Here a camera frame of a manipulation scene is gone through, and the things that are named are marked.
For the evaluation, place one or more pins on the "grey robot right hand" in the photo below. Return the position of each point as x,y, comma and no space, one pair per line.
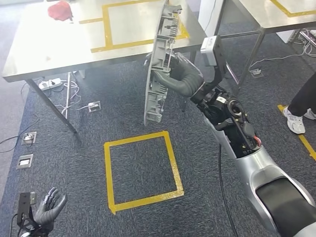
187,81

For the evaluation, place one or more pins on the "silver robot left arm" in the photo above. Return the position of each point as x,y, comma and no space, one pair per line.
32,230

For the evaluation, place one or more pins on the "white power strip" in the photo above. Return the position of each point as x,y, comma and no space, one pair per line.
50,83

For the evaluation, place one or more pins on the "yellow table tape outline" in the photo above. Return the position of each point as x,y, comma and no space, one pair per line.
107,29
289,13

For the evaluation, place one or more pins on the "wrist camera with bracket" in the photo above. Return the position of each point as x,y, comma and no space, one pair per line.
23,204
212,52

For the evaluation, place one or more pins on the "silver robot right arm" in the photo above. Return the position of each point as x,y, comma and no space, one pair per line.
266,176

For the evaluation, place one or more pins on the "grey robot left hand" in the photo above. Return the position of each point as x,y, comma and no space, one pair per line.
47,212

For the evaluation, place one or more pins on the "red cloth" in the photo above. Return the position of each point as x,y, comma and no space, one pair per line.
60,10

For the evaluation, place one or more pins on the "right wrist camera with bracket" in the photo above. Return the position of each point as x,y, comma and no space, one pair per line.
212,52

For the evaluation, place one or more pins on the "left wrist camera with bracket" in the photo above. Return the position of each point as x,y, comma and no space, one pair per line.
23,204

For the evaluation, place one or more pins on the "grey plastic wheel hubcap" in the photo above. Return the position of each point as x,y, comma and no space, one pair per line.
158,52

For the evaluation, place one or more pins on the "white pillar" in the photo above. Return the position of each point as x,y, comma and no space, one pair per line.
207,16

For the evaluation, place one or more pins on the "person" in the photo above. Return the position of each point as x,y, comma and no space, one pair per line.
303,95

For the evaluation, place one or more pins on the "stainless steel workbench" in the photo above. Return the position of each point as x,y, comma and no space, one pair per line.
49,42
259,13

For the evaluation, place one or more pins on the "yellow floor tape outline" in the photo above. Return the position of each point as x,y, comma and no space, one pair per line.
107,170
307,145

